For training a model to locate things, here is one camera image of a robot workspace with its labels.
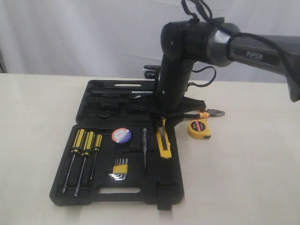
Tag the middle yellow black screwdriver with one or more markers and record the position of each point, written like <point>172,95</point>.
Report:
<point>88,144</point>

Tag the small yellow black screwdriver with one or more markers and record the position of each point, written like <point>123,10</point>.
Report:
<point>97,148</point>

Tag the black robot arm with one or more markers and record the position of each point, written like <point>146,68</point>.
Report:
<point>187,42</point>

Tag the large yellow black screwdriver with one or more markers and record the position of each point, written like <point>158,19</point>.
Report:
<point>76,149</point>

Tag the white backdrop curtain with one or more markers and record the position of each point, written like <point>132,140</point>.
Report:
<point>116,38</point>

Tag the black electrical tape roll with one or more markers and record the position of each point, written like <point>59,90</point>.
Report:
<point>121,135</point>

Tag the clear handle tester screwdriver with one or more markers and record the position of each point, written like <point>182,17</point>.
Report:
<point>145,146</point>

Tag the orange black handled pliers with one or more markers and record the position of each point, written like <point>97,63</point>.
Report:
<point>194,115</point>

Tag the black plastic tool case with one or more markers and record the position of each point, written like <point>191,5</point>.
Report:
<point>114,152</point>

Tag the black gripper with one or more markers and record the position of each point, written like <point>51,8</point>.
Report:
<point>172,109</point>

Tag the yellow tape measure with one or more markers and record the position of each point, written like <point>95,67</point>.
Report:
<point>199,129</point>

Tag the hex key set yellow holder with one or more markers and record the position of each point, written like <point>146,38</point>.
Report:
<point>120,169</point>

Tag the yellow utility knife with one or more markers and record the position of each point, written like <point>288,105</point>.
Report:
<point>163,143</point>

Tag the claw hammer black handle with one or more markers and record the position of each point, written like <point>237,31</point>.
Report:
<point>119,91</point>

